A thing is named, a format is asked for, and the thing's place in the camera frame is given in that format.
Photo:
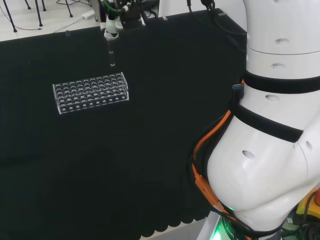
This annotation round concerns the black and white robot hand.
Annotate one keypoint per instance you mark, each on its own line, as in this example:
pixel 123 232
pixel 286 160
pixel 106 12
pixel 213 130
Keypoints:
pixel 130 15

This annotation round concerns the clear glass test tube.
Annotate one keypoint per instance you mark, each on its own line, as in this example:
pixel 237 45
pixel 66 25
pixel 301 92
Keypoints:
pixel 111 56

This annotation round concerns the clear plastic test tube rack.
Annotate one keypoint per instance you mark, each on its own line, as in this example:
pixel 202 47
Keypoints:
pixel 90 93

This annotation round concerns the white power strip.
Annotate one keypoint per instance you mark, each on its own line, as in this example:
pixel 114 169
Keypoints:
pixel 88 15

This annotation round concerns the black tripod leg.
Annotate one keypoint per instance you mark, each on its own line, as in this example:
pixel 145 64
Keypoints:
pixel 38 13
pixel 10 17
pixel 69 10

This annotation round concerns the small clear clip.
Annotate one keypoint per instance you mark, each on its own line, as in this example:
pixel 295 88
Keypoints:
pixel 67 33

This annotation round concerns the blue USB connector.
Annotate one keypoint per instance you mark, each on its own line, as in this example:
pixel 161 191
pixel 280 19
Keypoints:
pixel 238 86

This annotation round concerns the black bench cloth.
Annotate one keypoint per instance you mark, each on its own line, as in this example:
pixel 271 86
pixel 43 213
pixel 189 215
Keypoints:
pixel 100 162

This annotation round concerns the yellow stop button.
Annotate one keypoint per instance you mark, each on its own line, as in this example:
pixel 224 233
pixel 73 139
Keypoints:
pixel 308 207

